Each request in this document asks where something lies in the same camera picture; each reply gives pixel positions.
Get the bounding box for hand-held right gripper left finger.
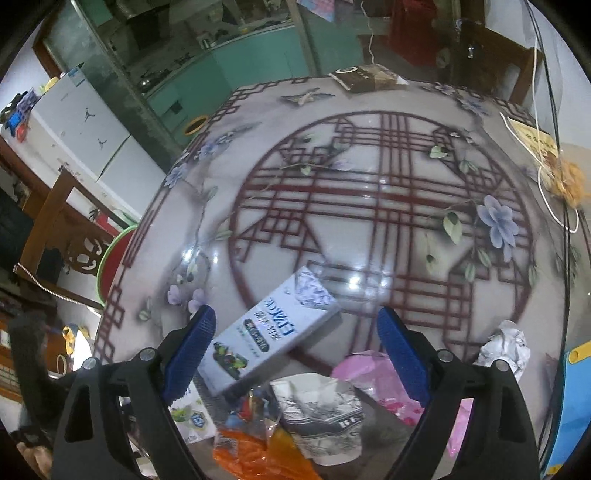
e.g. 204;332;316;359
50;304;218;480

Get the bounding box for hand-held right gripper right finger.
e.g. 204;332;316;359
377;307;542;480

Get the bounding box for pink plastic bag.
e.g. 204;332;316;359
331;350;475;459

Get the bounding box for grey toothpaste box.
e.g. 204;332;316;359
198;264;343;396

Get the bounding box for white blue milk carton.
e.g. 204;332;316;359
167;382;219;445

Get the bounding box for colourful candy wrapper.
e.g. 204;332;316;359
225;384;283;435

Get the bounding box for printed paper cup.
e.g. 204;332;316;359
269;374;366;468

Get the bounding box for crumpled white paper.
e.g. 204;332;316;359
477;320;533;380

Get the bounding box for yellow cartoon toy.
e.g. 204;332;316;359
61;324;94;357

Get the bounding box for red stool green rim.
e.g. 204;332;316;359
96;227;138;306

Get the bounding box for orange plastic wrapper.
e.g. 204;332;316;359
211;424;321;480

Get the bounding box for dark blurred object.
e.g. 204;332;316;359
8;313;62;446

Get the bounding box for carved wooden chair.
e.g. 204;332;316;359
16;170;127;311

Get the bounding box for blue plastic toy tray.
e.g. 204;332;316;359
544;340;591;477

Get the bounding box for green yellow-rimmed bin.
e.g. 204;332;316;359
184;116;212;137

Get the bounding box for white refrigerator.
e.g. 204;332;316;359
27;68;145;228

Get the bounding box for tan fuzzy cloth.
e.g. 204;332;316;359
549;161;591;209

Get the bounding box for yellow paper packet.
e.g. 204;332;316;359
507;121;560;168

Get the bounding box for brown flat packet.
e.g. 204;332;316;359
328;64;410;95

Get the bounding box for teal cabinets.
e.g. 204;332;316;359
141;21;326;132

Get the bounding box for blue red toys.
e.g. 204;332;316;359
0;90;38;140

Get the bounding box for blue white box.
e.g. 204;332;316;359
59;64;87;94

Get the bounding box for plain wooden chair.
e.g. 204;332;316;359
455;21;546;108

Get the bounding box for red cloth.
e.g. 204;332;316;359
387;0;445;66

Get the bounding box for pink blue checked cloth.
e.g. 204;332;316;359
295;0;339;22

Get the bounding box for white cable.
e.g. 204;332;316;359
500;45;581;234

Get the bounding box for black cable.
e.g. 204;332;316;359
525;0;571;430

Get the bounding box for white hanging cord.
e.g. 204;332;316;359
358;0;376;66

